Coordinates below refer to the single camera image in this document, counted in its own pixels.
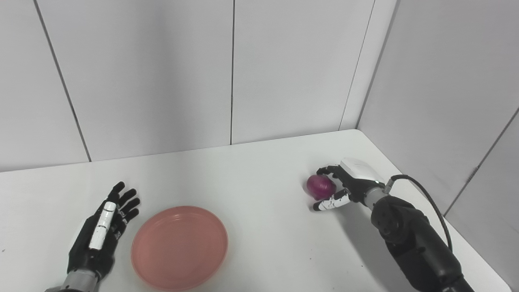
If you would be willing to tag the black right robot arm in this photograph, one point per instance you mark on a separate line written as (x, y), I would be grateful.
(409, 235)

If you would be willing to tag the purple red onion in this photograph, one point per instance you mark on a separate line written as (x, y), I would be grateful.
(320, 187)

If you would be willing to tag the pink round plate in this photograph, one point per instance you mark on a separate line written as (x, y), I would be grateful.
(178, 247)

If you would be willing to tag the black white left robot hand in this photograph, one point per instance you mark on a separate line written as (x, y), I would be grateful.
(87, 255)

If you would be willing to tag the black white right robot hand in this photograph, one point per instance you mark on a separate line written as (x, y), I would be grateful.
(359, 184)

